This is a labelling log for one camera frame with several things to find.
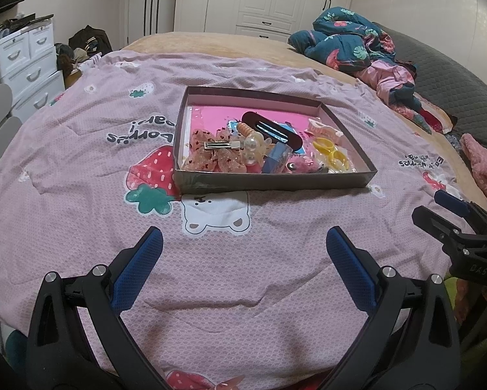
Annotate black bag on floor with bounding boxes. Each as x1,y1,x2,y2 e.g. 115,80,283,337
68,25,112,57

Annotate green sleeve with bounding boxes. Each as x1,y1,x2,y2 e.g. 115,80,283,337
445,277,487,365

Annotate beige claw clip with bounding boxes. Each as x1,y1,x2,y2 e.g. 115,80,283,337
305,118,344,144

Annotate red floral cloth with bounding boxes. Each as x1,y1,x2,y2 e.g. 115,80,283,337
166,370,244,390

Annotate pink pajama garment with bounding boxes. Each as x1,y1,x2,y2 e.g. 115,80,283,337
354,60,415,106

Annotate dark grey headboard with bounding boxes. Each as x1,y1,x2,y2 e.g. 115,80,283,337
375,23,487,149

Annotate teal floral blanket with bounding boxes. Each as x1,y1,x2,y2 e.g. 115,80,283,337
288,6,396,73

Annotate pink book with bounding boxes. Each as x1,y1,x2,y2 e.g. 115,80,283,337
186,105,322,160

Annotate maroon hair clip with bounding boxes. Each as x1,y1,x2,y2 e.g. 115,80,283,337
241,111,303,152

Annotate yellow clips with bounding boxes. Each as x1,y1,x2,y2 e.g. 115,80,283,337
311,137,350,173

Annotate pink mesh bow clip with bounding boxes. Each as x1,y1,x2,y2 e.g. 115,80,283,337
182,128,247,174

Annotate pink fluffy frog keychain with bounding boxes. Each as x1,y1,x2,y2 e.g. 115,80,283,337
286,155,328,174

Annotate white drawer cabinet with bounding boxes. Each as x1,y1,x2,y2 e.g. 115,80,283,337
0,15,64,122

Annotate dark cardboard box tray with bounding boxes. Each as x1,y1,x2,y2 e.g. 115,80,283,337
173,86,377,195

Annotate pearl claw clip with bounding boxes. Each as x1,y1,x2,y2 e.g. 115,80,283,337
242,131,273,168

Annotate pink printed quilt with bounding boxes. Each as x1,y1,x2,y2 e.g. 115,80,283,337
0,51,463,389

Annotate person right hand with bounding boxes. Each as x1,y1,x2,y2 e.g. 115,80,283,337
453,279,487,324

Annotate pink fuzzy cloth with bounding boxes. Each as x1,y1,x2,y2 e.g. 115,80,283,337
460,133,487,197

